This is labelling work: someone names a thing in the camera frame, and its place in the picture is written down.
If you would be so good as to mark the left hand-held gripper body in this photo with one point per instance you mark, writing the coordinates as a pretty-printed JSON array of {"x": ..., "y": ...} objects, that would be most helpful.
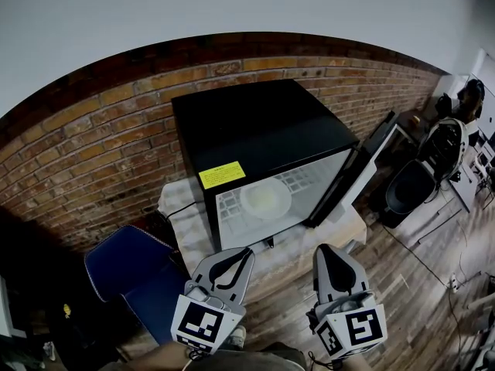
[{"x": 205, "y": 323}]

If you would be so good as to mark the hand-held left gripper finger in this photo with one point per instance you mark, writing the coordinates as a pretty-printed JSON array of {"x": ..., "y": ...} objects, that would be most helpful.
[
  {"x": 203, "y": 273},
  {"x": 241, "y": 280}
]

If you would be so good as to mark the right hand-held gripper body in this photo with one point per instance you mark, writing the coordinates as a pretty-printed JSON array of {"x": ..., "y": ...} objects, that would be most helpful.
[{"x": 356, "y": 331}]

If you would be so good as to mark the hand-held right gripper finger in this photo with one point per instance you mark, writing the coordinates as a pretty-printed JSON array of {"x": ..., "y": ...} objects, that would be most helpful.
[
  {"x": 357, "y": 280},
  {"x": 320, "y": 280}
]

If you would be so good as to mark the white round plate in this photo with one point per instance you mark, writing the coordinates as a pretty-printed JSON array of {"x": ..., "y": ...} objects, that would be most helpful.
[{"x": 278, "y": 209}]

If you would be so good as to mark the black mini fridge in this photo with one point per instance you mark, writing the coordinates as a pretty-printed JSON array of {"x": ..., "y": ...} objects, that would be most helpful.
[{"x": 255, "y": 126}]

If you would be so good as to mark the person's left white shoe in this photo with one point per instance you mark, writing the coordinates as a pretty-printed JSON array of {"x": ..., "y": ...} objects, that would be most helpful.
[{"x": 237, "y": 336}]

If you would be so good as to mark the low table with beige tablecloth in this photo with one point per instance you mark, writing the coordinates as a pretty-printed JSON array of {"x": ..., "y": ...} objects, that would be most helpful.
[{"x": 286, "y": 253}]

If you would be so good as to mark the person's dark trousers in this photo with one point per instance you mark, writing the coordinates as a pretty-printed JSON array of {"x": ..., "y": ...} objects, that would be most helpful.
[{"x": 255, "y": 359}]

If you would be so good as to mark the blue padded chair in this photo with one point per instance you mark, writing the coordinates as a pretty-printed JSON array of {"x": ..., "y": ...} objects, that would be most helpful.
[{"x": 131, "y": 269}]

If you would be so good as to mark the white power strip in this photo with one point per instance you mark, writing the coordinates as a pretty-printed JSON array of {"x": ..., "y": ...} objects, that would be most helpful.
[{"x": 455, "y": 282}]

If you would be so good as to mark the small yellow toy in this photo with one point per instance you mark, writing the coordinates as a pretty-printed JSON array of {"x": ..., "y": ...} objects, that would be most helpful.
[{"x": 66, "y": 310}]

